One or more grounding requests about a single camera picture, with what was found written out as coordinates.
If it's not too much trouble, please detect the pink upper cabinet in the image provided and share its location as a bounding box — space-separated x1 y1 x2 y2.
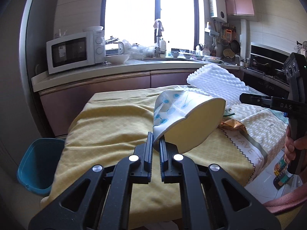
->
225 0 255 17

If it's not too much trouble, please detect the blue plastic trash bin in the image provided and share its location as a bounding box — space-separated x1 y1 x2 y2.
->
17 138 64 196

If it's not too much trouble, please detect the white microwave oven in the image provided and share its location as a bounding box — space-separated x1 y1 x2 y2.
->
46 30 106 74

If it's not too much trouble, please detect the white wall water heater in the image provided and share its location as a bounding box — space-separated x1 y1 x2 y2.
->
209 0 227 23

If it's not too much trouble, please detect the kitchen counter with cabinets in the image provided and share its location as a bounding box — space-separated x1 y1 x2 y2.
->
31 58 291 138

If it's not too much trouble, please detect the yellow checkered tablecloth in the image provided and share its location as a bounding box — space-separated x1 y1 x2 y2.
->
41 87 254 229

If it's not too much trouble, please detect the white soap bottle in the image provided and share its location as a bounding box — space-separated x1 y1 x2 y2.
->
159 38 166 53

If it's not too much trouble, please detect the grey refrigerator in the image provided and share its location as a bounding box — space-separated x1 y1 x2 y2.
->
0 0 60 139

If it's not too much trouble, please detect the glass electric kettle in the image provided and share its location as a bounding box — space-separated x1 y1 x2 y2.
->
105 36 125 56

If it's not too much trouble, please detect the right hand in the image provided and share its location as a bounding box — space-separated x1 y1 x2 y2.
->
284 126 307 163

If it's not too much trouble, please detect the white blue-dotted paper cup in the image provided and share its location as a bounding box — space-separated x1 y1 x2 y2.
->
153 89 226 154

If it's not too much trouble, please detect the pink sleeve right forearm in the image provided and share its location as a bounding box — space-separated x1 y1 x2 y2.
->
263 185 306 214

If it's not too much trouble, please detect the white foam fruit net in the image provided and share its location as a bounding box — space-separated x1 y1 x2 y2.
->
186 63 250 106

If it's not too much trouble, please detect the black stove range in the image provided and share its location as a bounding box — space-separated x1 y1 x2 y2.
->
241 43 290 99

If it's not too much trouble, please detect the white patterned tea towel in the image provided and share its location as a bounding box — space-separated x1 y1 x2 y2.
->
221 103 288 186

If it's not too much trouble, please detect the white ceramic bowl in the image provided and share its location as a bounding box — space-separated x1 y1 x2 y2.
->
105 55 130 64

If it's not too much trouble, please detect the gold snack wrapper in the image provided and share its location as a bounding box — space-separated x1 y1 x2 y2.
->
218 117 247 133

